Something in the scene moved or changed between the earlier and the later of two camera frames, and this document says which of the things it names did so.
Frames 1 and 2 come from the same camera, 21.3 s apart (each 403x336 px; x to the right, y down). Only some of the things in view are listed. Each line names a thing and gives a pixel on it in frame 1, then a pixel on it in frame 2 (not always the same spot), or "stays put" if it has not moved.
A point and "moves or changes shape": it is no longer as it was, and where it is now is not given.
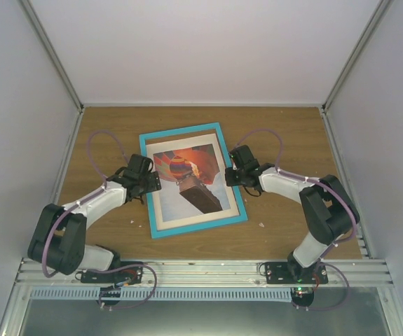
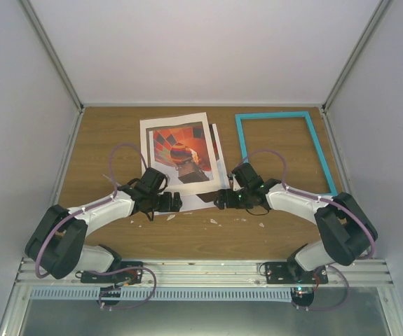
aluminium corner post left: [64, 75] stays put
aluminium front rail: [340, 271] stays put
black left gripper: [154, 184] -> [167, 206]
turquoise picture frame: [226, 154] -> [240, 116]
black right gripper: [230, 181] -> [230, 202]
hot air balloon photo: [190, 183] moves or changes shape
